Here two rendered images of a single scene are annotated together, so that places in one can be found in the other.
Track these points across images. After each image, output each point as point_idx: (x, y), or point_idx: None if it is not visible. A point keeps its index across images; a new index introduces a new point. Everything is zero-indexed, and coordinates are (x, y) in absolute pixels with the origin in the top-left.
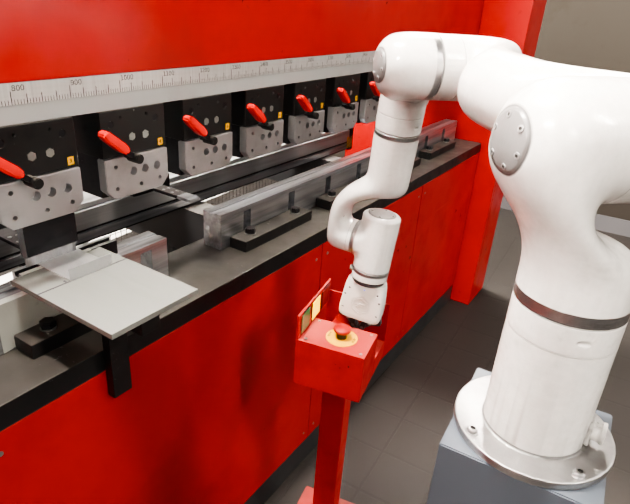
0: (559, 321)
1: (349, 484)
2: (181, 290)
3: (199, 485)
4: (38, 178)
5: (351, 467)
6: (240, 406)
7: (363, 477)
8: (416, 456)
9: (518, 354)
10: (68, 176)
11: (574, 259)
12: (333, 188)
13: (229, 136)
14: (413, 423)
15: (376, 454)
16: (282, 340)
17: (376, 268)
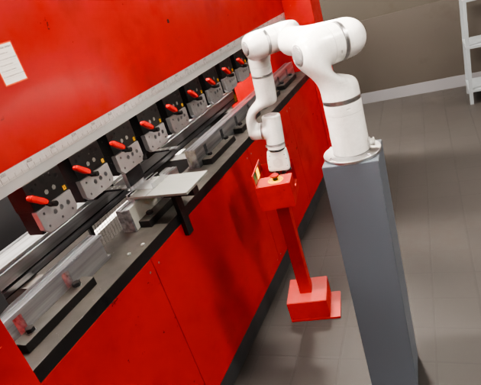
0: (337, 105)
1: (313, 276)
2: (201, 173)
3: (237, 286)
4: (130, 147)
5: (311, 270)
6: (240, 242)
7: (319, 270)
8: None
9: (332, 124)
10: (135, 145)
11: (331, 82)
12: (239, 121)
13: (185, 109)
14: (337, 237)
15: (322, 259)
16: (246, 205)
17: (278, 140)
